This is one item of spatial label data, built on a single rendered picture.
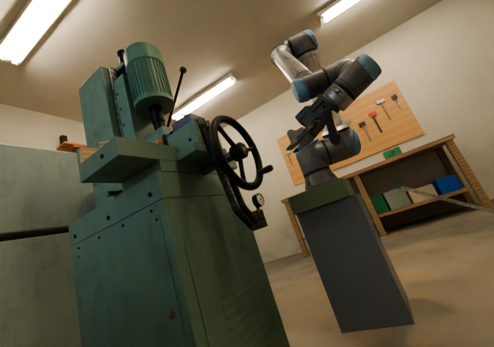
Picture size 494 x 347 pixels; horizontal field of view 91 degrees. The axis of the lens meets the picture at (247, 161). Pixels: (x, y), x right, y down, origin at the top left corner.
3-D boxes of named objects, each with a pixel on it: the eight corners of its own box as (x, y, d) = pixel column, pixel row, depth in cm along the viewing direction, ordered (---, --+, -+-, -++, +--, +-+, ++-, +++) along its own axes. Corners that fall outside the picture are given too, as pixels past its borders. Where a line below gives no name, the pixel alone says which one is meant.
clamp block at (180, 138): (197, 142, 82) (190, 119, 85) (170, 158, 88) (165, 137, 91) (223, 148, 95) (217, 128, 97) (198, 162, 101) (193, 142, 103)
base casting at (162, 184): (161, 198, 72) (155, 170, 75) (68, 247, 97) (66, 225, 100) (241, 193, 110) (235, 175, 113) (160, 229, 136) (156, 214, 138)
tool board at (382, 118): (425, 133, 334) (393, 79, 359) (293, 185, 413) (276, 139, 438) (424, 133, 338) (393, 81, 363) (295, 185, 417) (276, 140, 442)
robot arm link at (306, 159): (303, 177, 145) (292, 151, 149) (331, 167, 142) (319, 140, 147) (303, 173, 130) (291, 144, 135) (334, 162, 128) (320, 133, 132)
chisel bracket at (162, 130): (166, 142, 101) (162, 125, 103) (145, 156, 107) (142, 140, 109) (179, 145, 107) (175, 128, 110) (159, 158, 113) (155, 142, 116)
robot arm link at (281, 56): (264, 45, 139) (292, 82, 84) (284, 36, 137) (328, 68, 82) (270, 65, 145) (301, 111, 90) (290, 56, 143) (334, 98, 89)
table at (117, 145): (138, 139, 62) (134, 118, 63) (79, 183, 75) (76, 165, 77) (254, 160, 114) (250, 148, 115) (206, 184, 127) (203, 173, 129)
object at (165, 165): (162, 170, 77) (159, 159, 78) (123, 194, 86) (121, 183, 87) (232, 175, 111) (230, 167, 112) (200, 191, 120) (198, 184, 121)
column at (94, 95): (123, 204, 99) (98, 64, 119) (95, 221, 109) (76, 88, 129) (167, 201, 118) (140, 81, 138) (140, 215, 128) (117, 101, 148)
